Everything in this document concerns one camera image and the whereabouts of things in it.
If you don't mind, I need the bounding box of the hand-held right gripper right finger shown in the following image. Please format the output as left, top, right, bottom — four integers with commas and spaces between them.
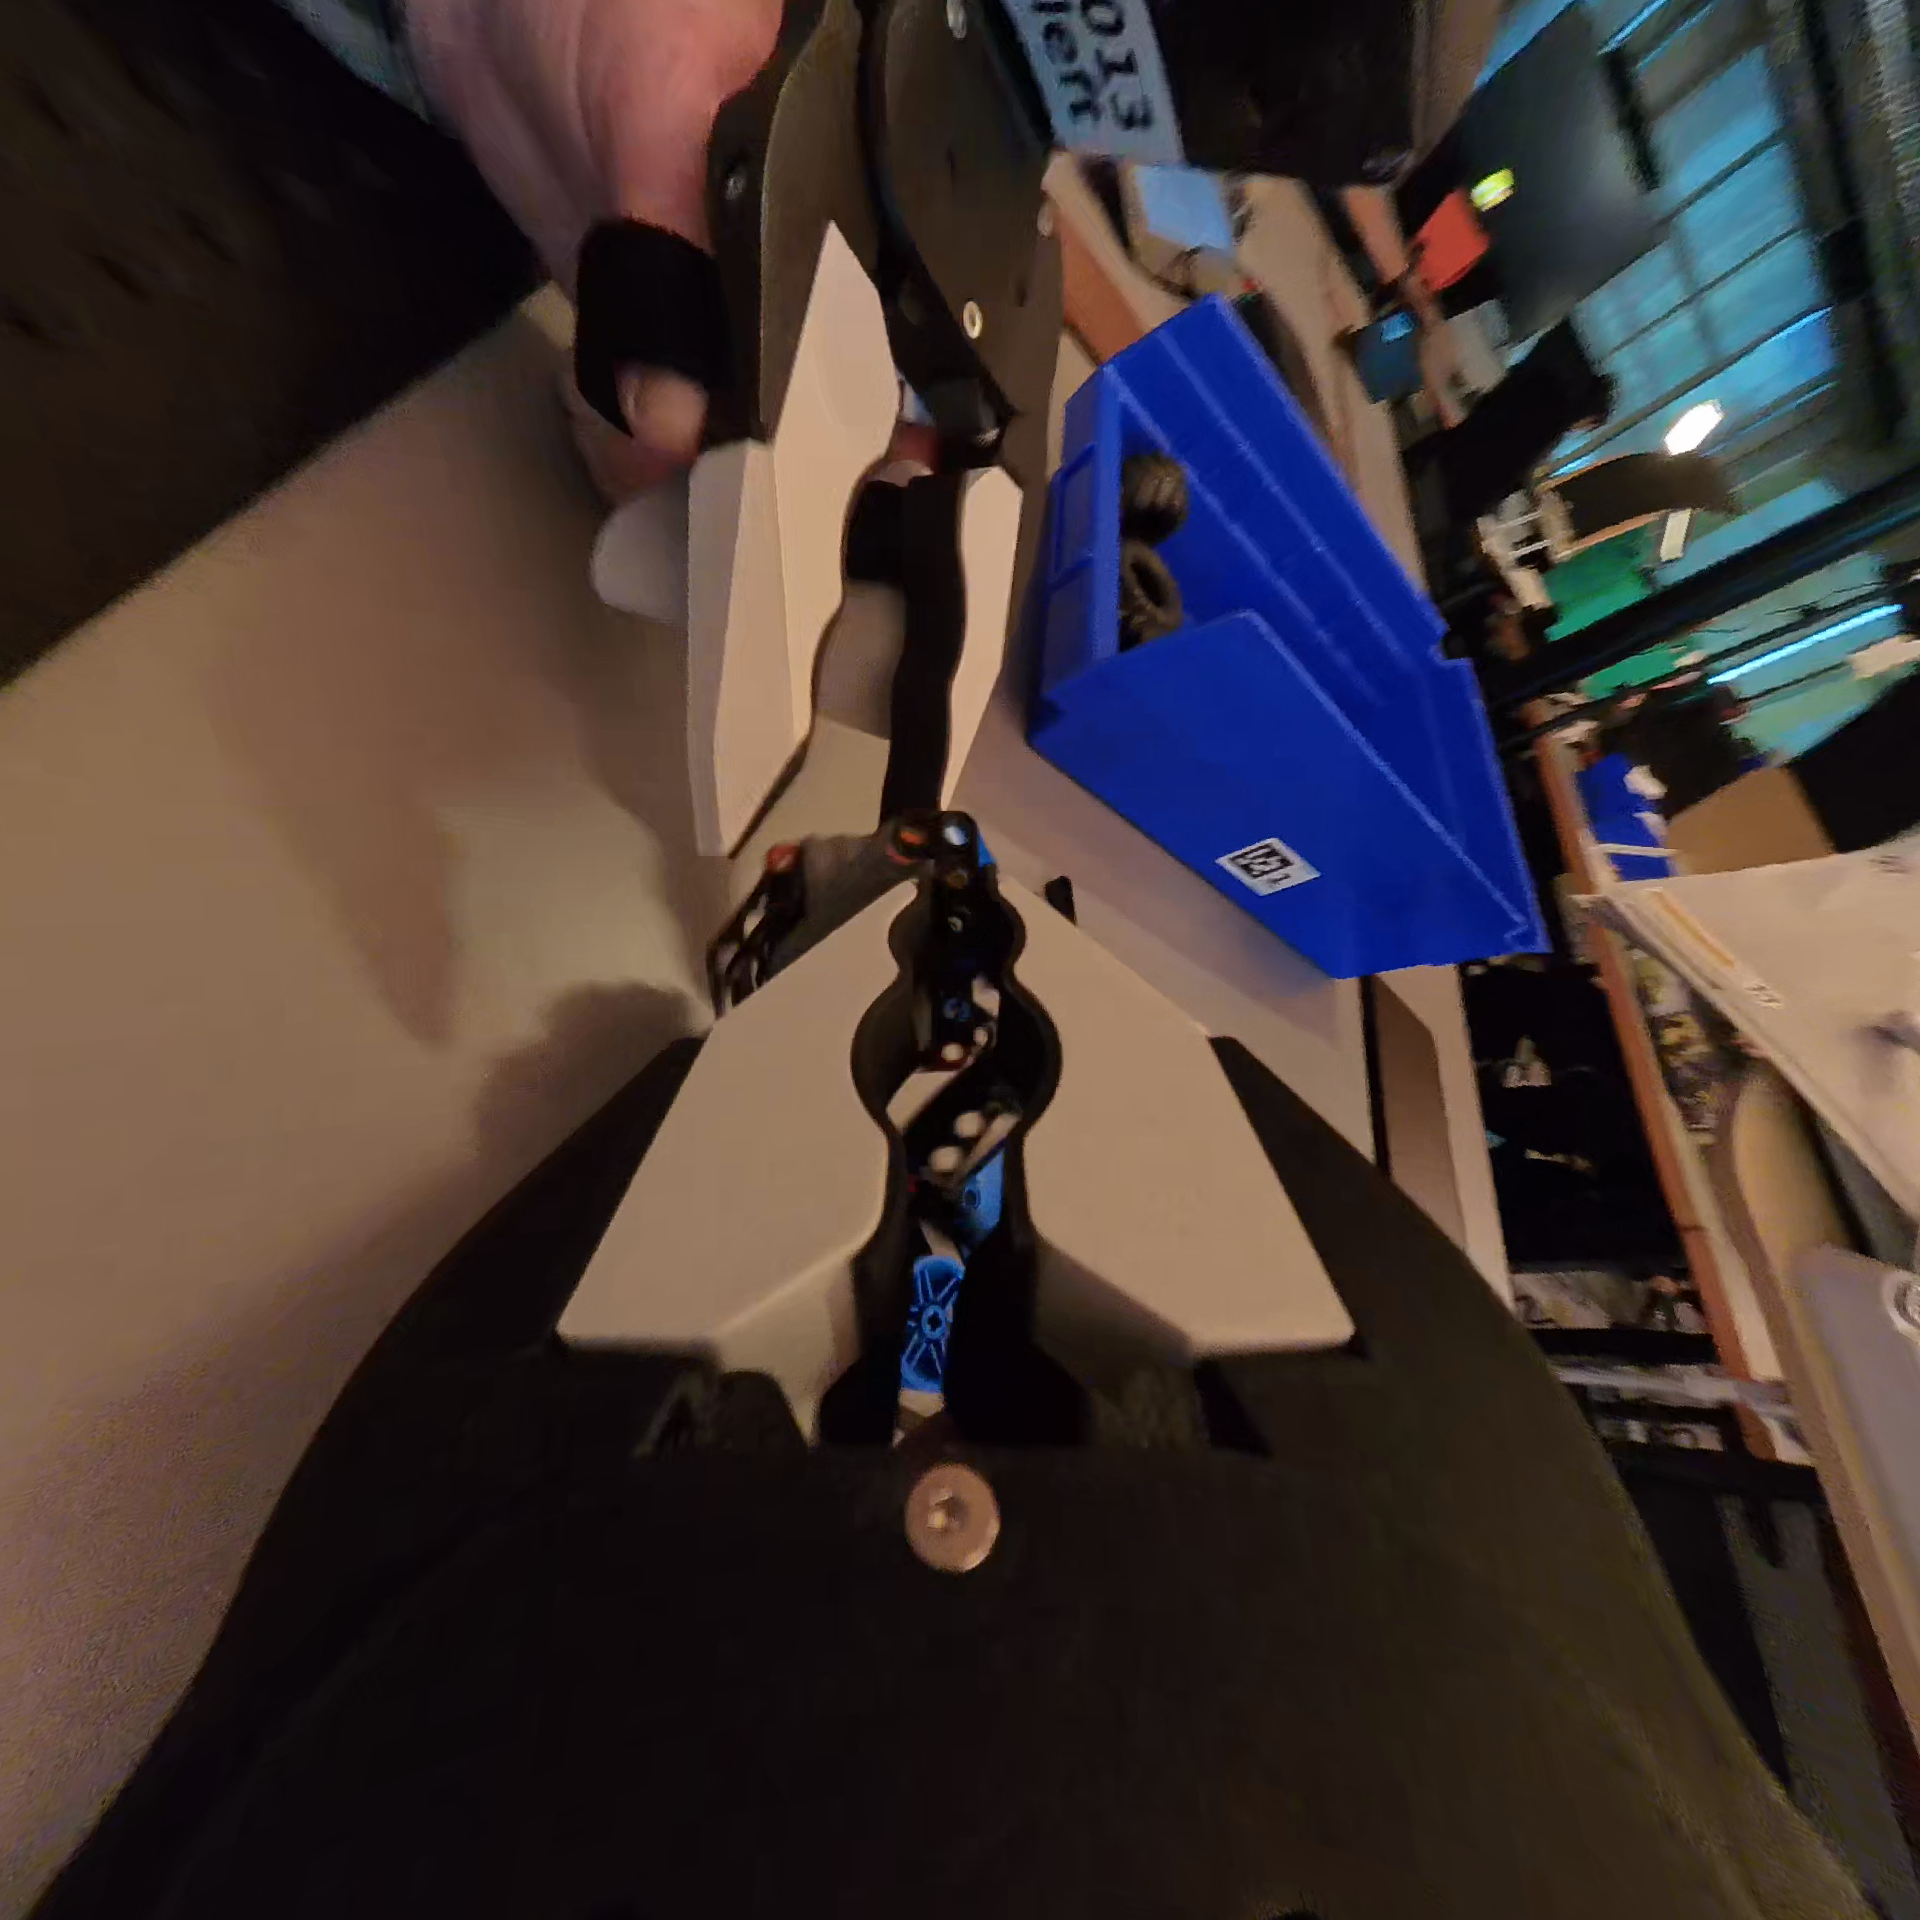
945, 884, 1354, 1449

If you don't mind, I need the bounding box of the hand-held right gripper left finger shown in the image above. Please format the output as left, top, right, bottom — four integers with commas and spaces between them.
560, 878, 939, 1449

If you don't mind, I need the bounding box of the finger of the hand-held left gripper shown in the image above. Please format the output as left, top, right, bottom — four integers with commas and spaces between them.
880, 464, 1037, 823
684, 223, 905, 859

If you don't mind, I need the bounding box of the partly built toy chassis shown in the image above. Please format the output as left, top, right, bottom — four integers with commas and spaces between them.
705, 810, 1040, 1249

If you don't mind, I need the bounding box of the instruction booklet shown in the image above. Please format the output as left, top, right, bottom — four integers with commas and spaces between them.
1587, 843, 1920, 1206

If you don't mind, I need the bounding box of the black toy tire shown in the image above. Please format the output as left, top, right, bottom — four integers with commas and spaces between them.
1114, 451, 1195, 543
1120, 537, 1191, 653

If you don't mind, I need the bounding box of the blue spoked toy wheel rim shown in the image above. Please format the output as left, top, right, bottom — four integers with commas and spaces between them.
895, 1256, 968, 1394

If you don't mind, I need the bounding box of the small blue storage bin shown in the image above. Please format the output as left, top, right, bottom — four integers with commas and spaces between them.
1573, 747, 1676, 889

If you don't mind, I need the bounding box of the green storage bin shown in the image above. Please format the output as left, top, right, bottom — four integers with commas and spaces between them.
1542, 554, 1701, 649

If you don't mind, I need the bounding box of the black dimpled mat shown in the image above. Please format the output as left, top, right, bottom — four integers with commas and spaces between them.
0, 0, 544, 693

